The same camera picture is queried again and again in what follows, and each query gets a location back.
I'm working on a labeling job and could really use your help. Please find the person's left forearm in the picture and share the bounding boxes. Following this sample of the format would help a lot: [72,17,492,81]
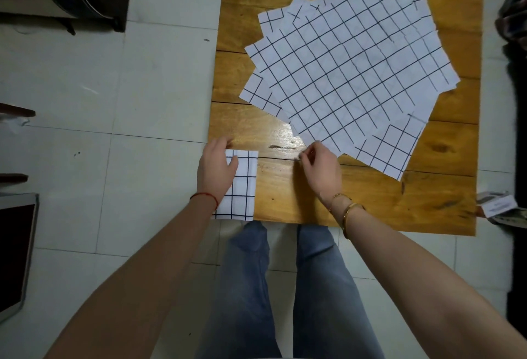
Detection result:
[43,198,219,359]

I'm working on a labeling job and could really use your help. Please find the pile of grid cloths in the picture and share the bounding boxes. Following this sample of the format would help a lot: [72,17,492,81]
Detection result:
[238,0,461,182]

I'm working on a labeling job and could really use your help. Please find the gold bangle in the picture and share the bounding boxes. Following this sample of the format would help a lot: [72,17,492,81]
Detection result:
[341,202,366,240]

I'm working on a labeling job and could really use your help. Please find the long cream and denim sofa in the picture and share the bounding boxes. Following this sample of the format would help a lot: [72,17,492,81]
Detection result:
[504,0,527,339]

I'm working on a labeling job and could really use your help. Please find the beige perforated strap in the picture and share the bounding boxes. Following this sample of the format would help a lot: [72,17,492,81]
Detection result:
[492,208,527,230]

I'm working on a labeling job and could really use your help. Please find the person's right hand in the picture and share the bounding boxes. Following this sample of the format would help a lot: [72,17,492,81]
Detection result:
[298,140,343,205]

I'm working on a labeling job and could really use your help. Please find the small white orange box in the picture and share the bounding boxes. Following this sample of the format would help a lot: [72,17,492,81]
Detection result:
[476,191,519,220]

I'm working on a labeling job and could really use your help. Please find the thin gold chain bracelet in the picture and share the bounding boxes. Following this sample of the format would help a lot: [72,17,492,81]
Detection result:
[327,193,353,214]

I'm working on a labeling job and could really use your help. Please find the person's right forearm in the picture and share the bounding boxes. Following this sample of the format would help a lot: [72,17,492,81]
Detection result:
[329,196,527,359]

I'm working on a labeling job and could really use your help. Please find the red plaid blanket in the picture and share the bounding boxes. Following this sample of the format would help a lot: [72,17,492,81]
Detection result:
[495,0,527,51]

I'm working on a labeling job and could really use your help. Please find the wooden table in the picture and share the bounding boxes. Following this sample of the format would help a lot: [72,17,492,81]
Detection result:
[208,0,485,237]

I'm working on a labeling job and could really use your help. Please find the dark red refrigerator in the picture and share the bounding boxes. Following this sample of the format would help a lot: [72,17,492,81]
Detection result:
[0,193,40,324]

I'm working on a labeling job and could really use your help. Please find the red string bracelet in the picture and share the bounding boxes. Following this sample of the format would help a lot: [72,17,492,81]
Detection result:
[189,192,220,211]

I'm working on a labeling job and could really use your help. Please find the person's left hand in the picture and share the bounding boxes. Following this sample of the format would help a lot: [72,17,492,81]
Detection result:
[193,136,239,209]

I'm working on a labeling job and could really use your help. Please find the person's denim trousers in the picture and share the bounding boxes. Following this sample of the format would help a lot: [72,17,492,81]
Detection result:
[205,221,386,359]

